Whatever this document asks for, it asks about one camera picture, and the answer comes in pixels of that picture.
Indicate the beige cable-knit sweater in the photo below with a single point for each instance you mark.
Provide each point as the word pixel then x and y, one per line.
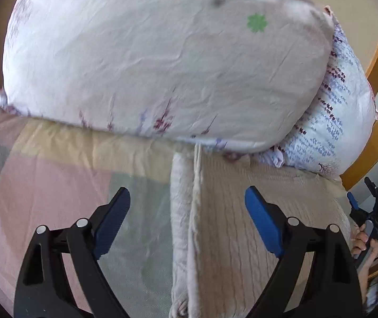
pixel 220 264

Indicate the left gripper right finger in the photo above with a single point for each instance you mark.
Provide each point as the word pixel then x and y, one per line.
pixel 332 288

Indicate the pastel patchwork bed quilt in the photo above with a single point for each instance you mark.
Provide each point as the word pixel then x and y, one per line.
pixel 53 174

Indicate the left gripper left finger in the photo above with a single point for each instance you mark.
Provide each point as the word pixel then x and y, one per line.
pixel 43 288

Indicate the white purple floral pillow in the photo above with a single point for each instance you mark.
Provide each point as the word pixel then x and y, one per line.
pixel 334 130

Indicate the person right hand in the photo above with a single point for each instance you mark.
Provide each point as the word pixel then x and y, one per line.
pixel 362 243

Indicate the pink floral pillow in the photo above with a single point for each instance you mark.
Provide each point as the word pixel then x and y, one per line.
pixel 232 74

